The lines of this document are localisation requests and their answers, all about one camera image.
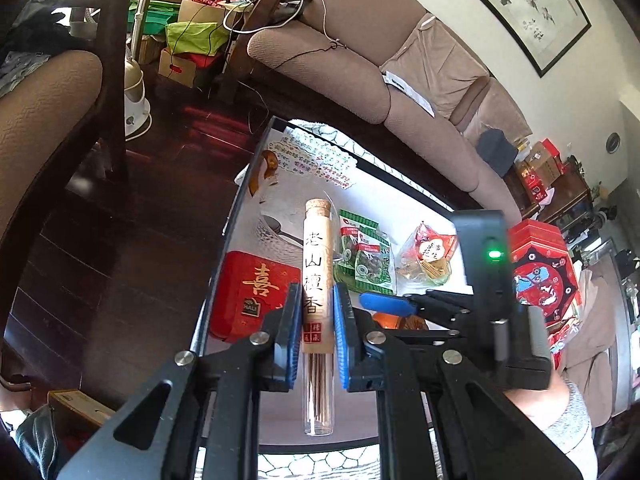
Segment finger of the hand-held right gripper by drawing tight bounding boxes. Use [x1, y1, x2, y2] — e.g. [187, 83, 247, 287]
[359, 289, 475, 334]

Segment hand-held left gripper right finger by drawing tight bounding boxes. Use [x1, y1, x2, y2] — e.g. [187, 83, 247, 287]
[332, 281, 585, 480]

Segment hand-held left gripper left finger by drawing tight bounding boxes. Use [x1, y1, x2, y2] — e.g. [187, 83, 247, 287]
[55, 282, 305, 480]

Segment yellow snack packet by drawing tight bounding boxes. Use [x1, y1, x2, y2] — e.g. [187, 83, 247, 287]
[396, 254, 452, 287]

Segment red snack packet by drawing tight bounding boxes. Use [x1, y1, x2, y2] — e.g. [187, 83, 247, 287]
[400, 221, 460, 281]

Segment glass incense stick tube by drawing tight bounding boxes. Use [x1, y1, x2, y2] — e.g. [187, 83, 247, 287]
[301, 198, 335, 437]

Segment person's right forearm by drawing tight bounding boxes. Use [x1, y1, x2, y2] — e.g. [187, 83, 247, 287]
[500, 380, 599, 480]

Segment orange pumpkin ceramic jar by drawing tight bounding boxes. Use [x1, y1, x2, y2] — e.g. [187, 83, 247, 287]
[372, 312, 431, 332]

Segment green snack packet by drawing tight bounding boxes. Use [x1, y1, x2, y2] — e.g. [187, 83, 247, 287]
[344, 227, 397, 295]
[337, 209, 382, 261]

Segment green glass square dish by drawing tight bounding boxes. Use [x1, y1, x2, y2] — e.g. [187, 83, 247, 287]
[332, 240, 399, 297]

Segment red octagonal gift box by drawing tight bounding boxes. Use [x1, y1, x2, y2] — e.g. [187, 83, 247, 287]
[506, 219, 584, 332]

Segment red tin box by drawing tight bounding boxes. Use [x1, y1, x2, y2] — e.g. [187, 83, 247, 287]
[209, 250, 304, 343]

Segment dark wooden cabinet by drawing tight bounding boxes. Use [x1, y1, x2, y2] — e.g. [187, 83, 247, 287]
[504, 155, 597, 228]

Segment textured clear glass bowl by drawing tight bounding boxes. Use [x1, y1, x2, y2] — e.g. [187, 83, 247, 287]
[252, 210, 307, 253]

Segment metal spoon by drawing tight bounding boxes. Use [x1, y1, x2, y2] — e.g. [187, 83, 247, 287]
[260, 214, 304, 247]

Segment dark blue cloth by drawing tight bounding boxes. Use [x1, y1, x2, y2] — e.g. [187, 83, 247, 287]
[476, 128, 519, 179]

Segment grey patterned table runner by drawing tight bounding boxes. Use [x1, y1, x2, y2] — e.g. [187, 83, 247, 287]
[256, 447, 382, 480]

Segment printed paper sheet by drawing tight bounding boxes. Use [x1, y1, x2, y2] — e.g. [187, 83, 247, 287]
[279, 127, 358, 189]

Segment brown orange ornament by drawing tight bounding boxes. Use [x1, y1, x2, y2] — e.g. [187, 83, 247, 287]
[249, 151, 279, 197]

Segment white paper tag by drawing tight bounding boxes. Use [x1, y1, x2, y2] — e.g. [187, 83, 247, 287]
[383, 70, 436, 117]

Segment tan sofa cushion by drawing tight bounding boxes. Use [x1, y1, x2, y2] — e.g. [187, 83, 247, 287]
[379, 12, 492, 122]

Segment beige sofa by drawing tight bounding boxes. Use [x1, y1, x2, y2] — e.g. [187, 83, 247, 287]
[246, 0, 532, 211]

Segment framed bird painting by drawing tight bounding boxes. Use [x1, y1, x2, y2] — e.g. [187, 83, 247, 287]
[434, 0, 592, 79]

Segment cardboard box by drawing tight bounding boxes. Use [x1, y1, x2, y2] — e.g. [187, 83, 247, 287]
[157, 47, 199, 89]

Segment green bag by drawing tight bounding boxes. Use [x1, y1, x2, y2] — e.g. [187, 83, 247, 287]
[165, 20, 227, 59]

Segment brown upholstered chair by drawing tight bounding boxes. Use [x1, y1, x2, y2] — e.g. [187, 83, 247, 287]
[0, 0, 134, 266]

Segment black cable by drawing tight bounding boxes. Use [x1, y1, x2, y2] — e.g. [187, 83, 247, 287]
[220, 15, 396, 133]

